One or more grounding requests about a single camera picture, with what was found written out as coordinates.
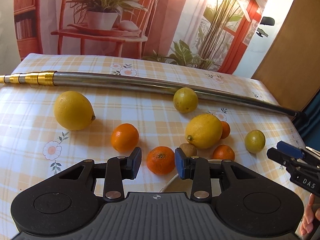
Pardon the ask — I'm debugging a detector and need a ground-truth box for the brown kiwi fruit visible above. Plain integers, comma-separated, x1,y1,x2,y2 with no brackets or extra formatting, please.
180,143,197,157

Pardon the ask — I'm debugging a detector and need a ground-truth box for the mandarin orange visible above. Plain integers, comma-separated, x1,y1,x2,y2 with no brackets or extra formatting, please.
146,146,175,175
111,123,139,153
212,145,235,161
221,121,231,140

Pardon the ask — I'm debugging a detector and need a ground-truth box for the yellow-green lemon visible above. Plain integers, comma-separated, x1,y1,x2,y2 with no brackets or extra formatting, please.
245,129,266,154
173,87,199,114

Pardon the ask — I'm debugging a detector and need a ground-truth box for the large yellow lemon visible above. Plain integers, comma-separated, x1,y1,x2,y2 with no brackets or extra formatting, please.
185,113,223,150

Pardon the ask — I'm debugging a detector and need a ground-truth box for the person's right hand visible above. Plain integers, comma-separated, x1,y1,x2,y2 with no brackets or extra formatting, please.
299,194,319,237

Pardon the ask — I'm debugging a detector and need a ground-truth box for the white ceramic plate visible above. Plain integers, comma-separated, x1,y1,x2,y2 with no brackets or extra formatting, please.
161,160,222,198

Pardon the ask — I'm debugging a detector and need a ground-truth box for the yellow-green lemon by pole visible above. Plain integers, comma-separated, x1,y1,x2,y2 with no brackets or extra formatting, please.
173,87,199,114

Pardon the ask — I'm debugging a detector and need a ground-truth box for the wooden board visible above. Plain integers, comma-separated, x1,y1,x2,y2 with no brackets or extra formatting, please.
253,0,319,111

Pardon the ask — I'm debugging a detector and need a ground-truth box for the checkered floral tablecloth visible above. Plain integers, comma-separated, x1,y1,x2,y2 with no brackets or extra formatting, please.
1,54,309,239

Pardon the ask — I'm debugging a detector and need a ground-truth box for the telescopic metal pole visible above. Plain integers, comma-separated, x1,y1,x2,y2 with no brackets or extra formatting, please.
1,70,304,118

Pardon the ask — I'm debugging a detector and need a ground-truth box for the printed chair backdrop cloth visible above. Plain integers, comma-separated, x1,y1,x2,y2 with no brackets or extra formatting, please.
14,0,274,74

